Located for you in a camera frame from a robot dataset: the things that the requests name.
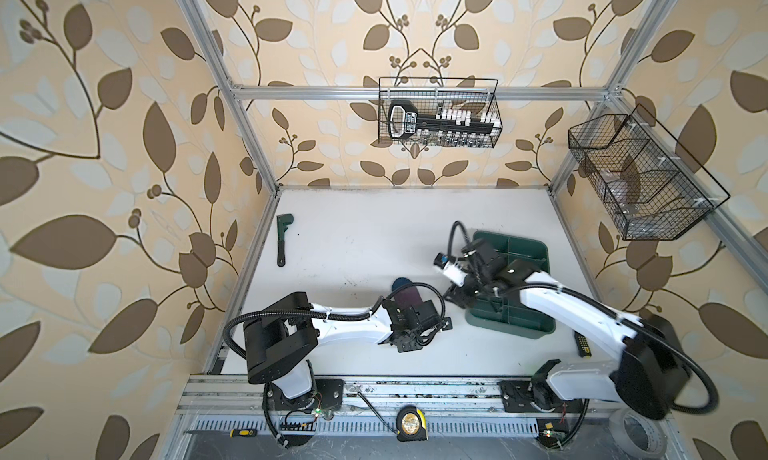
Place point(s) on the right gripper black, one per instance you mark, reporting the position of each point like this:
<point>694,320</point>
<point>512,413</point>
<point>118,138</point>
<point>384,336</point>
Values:
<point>454,293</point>

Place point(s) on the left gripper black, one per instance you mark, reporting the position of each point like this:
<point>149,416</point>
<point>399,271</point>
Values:
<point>415,346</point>

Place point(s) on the green divided organizer tray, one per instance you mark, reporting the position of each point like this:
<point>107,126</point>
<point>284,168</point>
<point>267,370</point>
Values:
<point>514,318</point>

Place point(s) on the purple striped sock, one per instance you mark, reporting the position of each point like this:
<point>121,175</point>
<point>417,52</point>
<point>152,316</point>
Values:
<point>404,295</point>

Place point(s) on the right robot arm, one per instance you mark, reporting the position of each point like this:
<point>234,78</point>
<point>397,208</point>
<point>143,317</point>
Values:
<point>646,369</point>

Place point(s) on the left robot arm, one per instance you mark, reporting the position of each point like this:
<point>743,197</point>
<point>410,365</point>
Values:
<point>275,342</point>

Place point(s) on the clear tape roll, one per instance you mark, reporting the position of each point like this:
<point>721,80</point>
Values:
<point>637,436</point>

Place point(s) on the yellow black tape measure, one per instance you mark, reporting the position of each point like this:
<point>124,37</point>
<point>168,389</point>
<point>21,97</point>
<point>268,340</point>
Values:
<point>411,425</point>

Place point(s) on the yellow black screwdriver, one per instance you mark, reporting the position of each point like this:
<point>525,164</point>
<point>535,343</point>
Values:
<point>232,433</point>
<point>582,345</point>

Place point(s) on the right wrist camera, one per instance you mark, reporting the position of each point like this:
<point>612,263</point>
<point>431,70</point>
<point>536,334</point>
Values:
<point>449,267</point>

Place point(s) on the aluminium frame rail front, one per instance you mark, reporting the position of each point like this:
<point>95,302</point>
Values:
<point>453,406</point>

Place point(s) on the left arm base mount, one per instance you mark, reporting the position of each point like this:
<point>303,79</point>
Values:
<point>293,422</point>

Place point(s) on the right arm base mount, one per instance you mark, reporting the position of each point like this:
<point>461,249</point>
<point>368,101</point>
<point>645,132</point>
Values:
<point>562,419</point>

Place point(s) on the black socket set rail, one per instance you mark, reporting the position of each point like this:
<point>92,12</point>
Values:
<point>404,121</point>

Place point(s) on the green handled tool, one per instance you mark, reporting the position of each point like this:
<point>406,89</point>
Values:
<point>283,222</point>

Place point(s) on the wire basket back wall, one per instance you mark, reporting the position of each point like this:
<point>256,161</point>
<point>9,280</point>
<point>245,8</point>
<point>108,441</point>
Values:
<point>472,94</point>

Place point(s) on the wire basket wall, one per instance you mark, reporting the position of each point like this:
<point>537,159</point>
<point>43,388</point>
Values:
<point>652,186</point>
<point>472,94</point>

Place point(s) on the wire basket right wall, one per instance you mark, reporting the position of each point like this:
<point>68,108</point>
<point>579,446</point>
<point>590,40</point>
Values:
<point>652,186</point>

